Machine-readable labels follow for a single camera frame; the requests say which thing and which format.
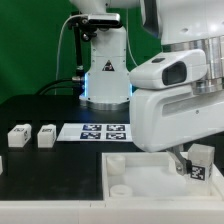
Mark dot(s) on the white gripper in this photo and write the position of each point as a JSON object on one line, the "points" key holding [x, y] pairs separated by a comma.
{"points": [[169, 118]]}

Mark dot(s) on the white square tabletop part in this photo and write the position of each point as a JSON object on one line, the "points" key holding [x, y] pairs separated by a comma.
{"points": [[152, 176]]}

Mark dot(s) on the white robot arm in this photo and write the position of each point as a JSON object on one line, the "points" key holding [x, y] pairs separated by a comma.
{"points": [[179, 24]]}

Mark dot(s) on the white sheet with fiducial markers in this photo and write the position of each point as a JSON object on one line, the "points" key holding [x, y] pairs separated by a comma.
{"points": [[72, 132]]}

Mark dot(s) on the white front obstacle bar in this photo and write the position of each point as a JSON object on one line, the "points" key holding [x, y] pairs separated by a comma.
{"points": [[111, 212]]}

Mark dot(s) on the white left obstacle piece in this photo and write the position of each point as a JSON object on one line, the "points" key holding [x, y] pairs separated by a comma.
{"points": [[1, 165]]}

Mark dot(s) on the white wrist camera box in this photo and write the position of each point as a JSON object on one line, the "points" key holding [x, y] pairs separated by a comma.
{"points": [[170, 69]]}

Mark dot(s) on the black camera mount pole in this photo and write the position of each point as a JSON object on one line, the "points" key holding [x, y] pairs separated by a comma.
{"points": [[83, 31]]}

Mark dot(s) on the black mounted camera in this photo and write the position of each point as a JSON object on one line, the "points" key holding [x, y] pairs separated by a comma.
{"points": [[108, 20]]}

